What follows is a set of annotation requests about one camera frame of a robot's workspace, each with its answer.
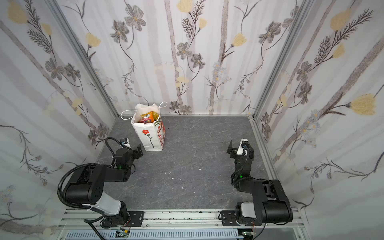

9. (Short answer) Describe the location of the white floral paper bag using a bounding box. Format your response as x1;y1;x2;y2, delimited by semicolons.
120;102;168;152

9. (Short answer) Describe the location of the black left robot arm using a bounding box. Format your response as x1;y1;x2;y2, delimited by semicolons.
57;137;144;229

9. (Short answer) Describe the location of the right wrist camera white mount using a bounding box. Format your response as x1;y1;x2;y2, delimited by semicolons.
236;139;250;156

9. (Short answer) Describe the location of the pink orange candy bag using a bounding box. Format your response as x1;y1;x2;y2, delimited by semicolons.
139;111;160;124

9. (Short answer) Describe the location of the left aluminium corner post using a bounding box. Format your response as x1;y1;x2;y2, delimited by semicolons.
45;0;119;119

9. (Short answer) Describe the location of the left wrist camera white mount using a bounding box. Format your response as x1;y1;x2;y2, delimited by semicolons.
120;138;131;149

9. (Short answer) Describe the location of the aluminium corner post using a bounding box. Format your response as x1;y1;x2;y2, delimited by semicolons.
253;0;316;118
45;0;119;119

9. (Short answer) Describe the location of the small green circuit board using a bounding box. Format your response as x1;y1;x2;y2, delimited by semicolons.
115;230;130;238

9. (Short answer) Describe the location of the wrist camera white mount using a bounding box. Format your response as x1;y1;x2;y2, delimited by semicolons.
120;138;131;149
236;139;250;156

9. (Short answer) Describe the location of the white slotted cable duct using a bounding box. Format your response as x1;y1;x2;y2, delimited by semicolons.
64;229;244;240

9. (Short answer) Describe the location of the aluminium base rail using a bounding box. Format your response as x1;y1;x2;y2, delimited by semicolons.
56;209;305;232

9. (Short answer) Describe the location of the right aluminium corner post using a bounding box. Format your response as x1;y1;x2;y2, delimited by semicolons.
253;0;316;118

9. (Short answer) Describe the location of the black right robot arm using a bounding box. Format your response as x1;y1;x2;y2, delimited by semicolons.
221;139;294;226

